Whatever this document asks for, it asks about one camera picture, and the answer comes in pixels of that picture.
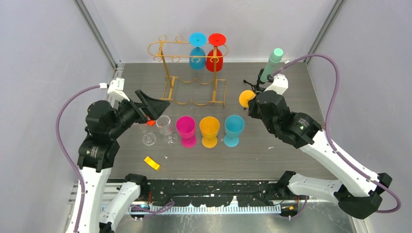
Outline orange red block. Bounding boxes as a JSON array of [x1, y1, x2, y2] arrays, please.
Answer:
[[147, 120, 155, 126]]

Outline clear wine glass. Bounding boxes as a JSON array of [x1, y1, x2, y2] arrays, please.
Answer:
[[139, 124, 156, 146], [155, 115, 176, 145]]

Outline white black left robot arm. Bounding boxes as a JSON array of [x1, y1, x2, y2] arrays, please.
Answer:
[[67, 89, 170, 233]]

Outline yellow wine glass front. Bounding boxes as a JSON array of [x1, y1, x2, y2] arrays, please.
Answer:
[[199, 116, 220, 149]]

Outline gold wire glass rack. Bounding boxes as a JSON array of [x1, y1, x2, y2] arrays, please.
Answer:
[[147, 35, 229, 106]]

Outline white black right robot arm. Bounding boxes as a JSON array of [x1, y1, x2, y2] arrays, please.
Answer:
[[239, 90, 392, 219]]

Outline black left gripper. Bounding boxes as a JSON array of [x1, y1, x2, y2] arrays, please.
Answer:
[[109, 88, 170, 137]]

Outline blue wine glass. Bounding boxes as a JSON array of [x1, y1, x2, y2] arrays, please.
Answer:
[[223, 115, 245, 148], [189, 32, 206, 70]]

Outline yellow wine glass back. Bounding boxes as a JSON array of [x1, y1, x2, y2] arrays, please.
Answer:
[[239, 90, 256, 108]]

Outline yellow block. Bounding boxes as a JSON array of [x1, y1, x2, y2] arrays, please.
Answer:
[[144, 156, 161, 171]]

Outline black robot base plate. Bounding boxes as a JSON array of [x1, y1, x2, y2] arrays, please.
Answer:
[[137, 179, 305, 207]]

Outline yellow wine glass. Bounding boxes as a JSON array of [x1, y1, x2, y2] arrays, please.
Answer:
[[239, 90, 256, 108], [199, 116, 220, 149]]

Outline pink wine glass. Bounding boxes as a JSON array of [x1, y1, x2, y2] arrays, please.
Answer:
[[176, 116, 197, 148]]

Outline red wine glass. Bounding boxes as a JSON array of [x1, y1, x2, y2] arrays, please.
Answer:
[[206, 33, 226, 72]]

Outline aluminium frame rail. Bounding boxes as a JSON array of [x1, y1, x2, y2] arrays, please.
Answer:
[[68, 180, 355, 216]]

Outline small black tripod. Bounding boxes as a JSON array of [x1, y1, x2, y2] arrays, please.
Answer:
[[243, 68, 266, 94]]

